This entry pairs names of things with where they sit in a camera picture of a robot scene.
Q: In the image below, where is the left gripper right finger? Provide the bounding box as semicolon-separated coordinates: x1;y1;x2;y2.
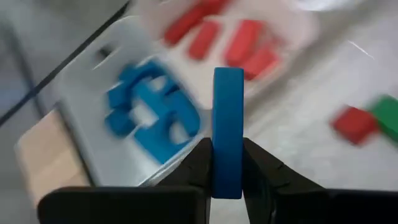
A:
243;138;398;224

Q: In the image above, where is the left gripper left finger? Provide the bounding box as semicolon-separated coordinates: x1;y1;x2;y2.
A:
37;138;213;224

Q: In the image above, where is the long blue wooden block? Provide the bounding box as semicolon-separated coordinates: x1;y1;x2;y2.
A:
133;79;175;125
212;67;245;200

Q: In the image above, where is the wooden table side board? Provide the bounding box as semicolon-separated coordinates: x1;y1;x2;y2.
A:
15;108;91;203

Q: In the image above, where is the green wooden cube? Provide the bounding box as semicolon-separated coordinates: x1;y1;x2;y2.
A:
369;95;398;142

